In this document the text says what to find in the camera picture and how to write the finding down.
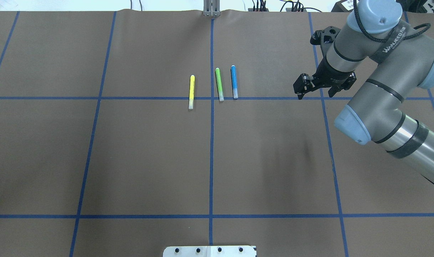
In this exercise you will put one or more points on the blue marker pen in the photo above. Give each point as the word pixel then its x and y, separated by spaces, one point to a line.
pixel 234 81

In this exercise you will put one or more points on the green marker pen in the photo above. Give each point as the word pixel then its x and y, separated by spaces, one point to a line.
pixel 219 84

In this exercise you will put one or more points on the aluminium frame post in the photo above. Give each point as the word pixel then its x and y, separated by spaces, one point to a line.
pixel 211 8

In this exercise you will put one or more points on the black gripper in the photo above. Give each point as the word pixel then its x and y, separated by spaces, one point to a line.
pixel 330 74

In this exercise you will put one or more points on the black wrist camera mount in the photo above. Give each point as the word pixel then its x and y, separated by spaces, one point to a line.
pixel 325 36

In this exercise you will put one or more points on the yellow marker pen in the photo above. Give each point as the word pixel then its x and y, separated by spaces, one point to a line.
pixel 191 92

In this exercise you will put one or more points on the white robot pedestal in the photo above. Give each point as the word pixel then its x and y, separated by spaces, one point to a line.
pixel 211 251

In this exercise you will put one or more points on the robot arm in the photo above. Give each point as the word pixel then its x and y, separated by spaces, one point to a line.
pixel 405 61

